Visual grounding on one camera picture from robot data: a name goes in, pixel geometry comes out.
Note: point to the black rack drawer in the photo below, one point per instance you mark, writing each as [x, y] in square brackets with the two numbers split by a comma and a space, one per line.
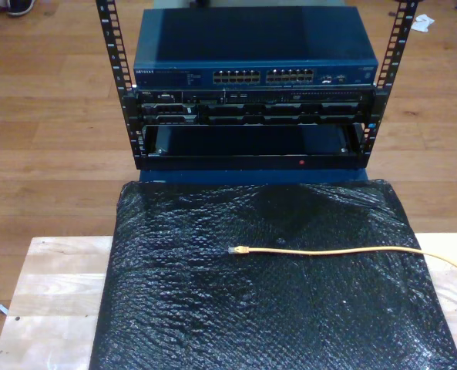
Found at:
[251, 158]

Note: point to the black rack server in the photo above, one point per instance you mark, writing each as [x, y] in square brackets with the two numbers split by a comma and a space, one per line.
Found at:
[289, 112]

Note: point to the black bubble mat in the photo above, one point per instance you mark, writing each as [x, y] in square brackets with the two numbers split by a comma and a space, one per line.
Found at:
[212, 308]

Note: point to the white crumpled paper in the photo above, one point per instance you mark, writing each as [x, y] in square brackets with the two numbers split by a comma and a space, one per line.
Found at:
[422, 23]

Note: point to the person's dark shoe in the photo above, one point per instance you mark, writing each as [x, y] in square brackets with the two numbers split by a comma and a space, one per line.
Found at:
[20, 5]

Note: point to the blue base plate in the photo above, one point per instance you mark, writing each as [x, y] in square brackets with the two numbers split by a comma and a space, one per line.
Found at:
[251, 176]

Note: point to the blue network switch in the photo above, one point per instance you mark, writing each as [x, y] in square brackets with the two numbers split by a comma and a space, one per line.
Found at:
[251, 38]

